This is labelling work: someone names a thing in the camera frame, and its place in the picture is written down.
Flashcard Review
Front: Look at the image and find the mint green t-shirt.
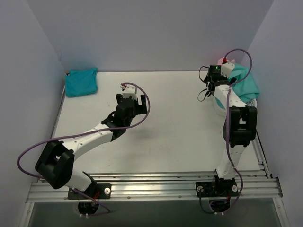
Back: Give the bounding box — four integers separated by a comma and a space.
228, 63, 260, 102

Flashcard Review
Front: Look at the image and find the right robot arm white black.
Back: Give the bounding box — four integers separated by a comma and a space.
205, 62, 258, 195

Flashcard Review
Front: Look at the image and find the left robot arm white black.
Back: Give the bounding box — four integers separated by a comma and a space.
35, 94, 149, 198

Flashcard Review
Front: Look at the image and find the pink t-shirt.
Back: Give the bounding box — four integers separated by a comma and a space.
217, 58, 236, 65

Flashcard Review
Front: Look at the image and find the white perforated plastic basket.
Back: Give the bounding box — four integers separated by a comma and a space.
212, 96, 258, 117

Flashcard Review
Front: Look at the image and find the folded teal blue t-shirt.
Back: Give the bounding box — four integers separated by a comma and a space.
65, 68, 98, 97

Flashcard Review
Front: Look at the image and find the right black loop cable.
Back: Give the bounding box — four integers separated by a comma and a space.
197, 66, 214, 102

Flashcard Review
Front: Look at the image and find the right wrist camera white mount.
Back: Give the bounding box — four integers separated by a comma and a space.
221, 57, 235, 78

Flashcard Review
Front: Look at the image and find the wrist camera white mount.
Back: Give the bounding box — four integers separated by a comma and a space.
221, 57, 235, 78
120, 84, 137, 100

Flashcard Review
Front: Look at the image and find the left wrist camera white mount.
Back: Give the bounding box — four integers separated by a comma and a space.
120, 84, 137, 100

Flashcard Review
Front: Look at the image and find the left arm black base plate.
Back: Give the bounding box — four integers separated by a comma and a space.
67, 183, 112, 200

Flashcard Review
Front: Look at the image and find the aluminium rail frame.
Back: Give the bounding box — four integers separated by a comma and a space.
27, 88, 282, 203

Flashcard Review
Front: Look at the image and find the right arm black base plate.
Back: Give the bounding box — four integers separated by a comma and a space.
195, 180, 239, 198

